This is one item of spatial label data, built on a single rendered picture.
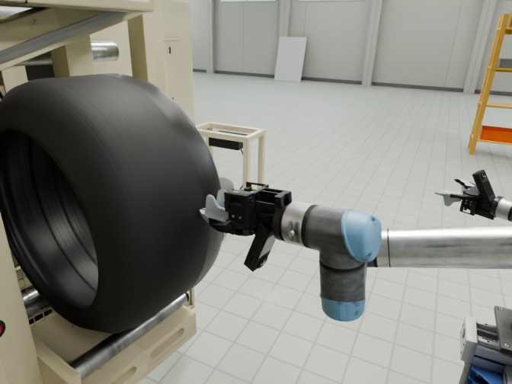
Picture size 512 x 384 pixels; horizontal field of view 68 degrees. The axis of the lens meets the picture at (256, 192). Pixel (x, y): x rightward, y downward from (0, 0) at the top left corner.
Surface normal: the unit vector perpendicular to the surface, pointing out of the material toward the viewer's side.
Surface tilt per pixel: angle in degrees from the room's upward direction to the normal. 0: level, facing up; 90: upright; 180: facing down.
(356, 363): 0
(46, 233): 57
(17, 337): 90
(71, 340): 0
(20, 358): 90
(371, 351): 0
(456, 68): 90
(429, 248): 66
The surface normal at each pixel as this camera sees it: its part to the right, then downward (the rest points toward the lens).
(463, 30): -0.43, 0.34
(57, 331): 0.03, -0.92
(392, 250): -0.36, -0.07
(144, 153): 0.66, -0.39
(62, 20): 0.82, 0.24
